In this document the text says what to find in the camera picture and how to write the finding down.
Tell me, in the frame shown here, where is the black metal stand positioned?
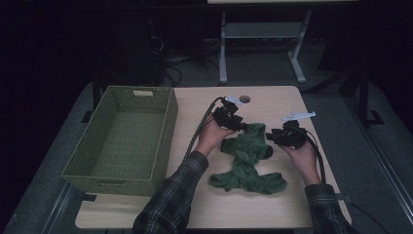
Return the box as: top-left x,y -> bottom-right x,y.
339,67 -> 385,129

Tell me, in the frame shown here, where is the metal floor rail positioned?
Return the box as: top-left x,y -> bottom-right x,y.
40,180 -> 77,234
344,97 -> 413,216

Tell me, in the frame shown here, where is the grey tape strip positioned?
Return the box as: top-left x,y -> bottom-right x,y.
334,192 -> 353,203

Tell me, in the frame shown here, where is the person's right hand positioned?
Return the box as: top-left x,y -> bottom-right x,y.
278,139 -> 322,187

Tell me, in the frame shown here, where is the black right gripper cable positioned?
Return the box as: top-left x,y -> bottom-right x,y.
291,126 -> 327,185

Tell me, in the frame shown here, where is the person's left hand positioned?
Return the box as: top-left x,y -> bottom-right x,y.
194,111 -> 238,158

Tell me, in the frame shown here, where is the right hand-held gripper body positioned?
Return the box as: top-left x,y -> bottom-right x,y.
274,111 -> 317,150

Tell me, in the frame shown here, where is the dark green cloth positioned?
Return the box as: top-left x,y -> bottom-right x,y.
208,122 -> 288,196

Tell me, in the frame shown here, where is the black floor cable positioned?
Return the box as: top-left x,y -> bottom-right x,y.
348,201 -> 393,234

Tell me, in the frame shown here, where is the white metal desk frame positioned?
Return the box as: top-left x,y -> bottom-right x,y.
218,10 -> 313,85

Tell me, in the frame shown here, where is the green woven basket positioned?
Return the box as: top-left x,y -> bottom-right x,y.
61,85 -> 179,198

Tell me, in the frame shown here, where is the tangle of floor cables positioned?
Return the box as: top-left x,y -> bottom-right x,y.
152,34 -> 222,88

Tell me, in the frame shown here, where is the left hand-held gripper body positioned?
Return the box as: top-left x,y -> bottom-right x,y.
212,96 -> 247,131

